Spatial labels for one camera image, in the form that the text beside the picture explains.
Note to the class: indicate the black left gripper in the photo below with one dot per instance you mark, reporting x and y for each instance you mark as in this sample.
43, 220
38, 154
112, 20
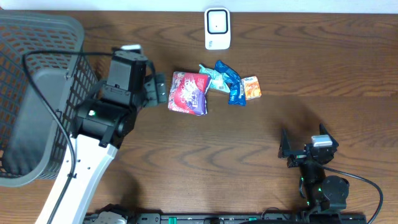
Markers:
158, 92

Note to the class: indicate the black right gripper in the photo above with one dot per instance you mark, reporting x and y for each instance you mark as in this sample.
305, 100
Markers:
296, 160

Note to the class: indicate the red purple snack bag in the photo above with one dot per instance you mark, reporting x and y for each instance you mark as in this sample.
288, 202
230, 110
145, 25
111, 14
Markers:
188, 93

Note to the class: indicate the light teal snack packet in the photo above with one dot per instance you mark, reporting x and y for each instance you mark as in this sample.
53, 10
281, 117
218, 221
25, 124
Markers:
217, 80

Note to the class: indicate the orange snack packet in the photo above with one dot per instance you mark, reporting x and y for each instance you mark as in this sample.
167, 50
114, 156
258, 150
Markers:
252, 87

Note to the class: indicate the blue snack wrapper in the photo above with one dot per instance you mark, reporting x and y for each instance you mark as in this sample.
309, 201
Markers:
232, 78

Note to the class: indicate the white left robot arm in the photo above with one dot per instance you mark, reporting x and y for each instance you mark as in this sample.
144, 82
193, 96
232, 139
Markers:
102, 121

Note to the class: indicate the grey plastic mesh basket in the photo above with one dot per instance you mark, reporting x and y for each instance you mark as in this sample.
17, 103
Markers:
43, 77

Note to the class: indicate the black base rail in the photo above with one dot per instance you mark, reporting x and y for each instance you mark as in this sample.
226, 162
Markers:
155, 218

